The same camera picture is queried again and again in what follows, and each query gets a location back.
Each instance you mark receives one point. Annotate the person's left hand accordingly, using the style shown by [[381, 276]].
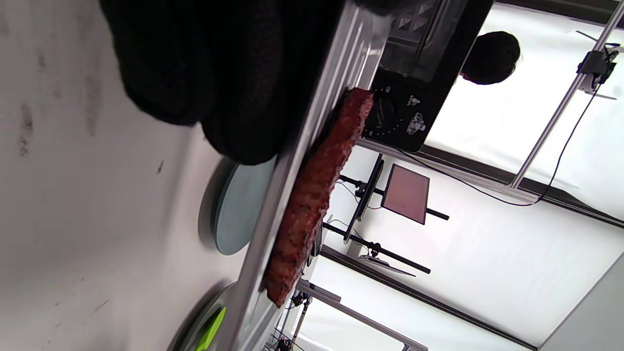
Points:
[[219, 73]]

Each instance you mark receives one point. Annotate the silver metal baking tray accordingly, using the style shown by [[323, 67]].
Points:
[[351, 53]]

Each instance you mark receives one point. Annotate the brown grilled steak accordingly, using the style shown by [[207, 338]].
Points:
[[317, 190]]

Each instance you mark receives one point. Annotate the red oven with glass door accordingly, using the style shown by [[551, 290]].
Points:
[[429, 102]]

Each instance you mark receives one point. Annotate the green dessert spatula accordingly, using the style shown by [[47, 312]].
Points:
[[212, 331]]

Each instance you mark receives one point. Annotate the teal round plate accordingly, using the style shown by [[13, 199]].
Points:
[[239, 209]]

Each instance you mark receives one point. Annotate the black standing desk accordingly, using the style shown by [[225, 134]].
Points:
[[363, 200]]

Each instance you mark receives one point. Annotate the grey round plate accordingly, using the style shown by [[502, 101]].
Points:
[[195, 321]]

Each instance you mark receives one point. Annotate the aluminium frame post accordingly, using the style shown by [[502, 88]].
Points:
[[551, 131]]

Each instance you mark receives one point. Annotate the black camera on post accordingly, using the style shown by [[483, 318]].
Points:
[[592, 63]]

